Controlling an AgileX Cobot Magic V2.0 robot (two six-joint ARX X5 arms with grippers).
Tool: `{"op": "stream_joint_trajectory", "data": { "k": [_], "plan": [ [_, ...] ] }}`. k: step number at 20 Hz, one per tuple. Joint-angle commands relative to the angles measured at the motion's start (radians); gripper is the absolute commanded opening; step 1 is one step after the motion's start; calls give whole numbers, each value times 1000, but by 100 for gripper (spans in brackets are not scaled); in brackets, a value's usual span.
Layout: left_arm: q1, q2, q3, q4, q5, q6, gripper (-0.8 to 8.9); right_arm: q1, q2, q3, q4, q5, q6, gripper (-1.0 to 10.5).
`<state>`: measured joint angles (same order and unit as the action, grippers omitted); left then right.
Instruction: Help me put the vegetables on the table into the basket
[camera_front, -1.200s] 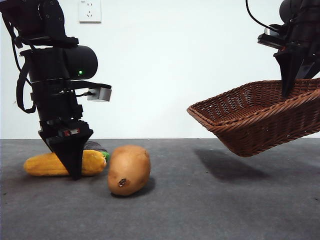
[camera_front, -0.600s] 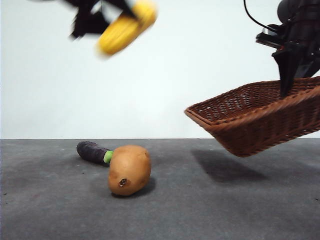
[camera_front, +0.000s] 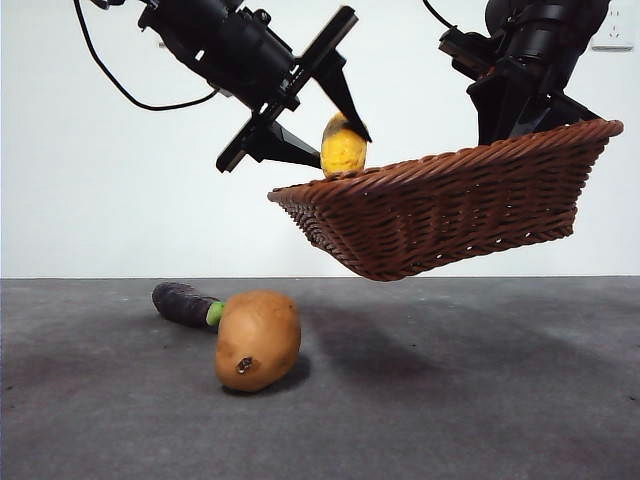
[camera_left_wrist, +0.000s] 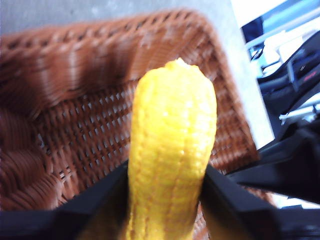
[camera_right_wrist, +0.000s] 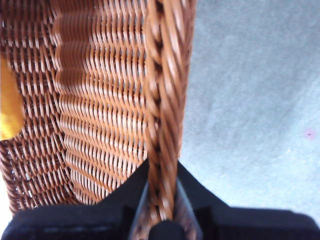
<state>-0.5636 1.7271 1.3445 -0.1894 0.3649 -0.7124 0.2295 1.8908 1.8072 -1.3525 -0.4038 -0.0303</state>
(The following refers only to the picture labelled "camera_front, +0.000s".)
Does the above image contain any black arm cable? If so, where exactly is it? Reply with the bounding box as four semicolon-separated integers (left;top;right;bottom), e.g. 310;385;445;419
422;0;459;30
73;0;220;112

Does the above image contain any brown wicker basket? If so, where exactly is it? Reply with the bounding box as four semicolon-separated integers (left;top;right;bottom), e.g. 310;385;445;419
267;118;625;282

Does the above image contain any purple eggplant with green stem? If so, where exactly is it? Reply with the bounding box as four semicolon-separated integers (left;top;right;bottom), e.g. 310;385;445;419
151;282;226;330

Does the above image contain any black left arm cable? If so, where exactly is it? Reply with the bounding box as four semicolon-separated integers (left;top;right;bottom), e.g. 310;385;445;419
73;0;220;112

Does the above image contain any brown potato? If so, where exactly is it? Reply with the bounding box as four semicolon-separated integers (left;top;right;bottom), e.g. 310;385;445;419
214;289;302;393

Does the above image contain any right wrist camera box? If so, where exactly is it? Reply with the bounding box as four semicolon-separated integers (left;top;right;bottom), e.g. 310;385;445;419
438;27;501;81

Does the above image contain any white wall socket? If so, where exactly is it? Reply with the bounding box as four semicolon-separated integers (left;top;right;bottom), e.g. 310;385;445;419
593;7;636;52

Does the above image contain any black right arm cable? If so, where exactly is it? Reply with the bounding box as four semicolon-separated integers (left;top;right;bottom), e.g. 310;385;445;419
422;0;459;30

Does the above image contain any yellow corn cob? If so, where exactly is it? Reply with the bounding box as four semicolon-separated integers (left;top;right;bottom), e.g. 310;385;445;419
320;112;370;180

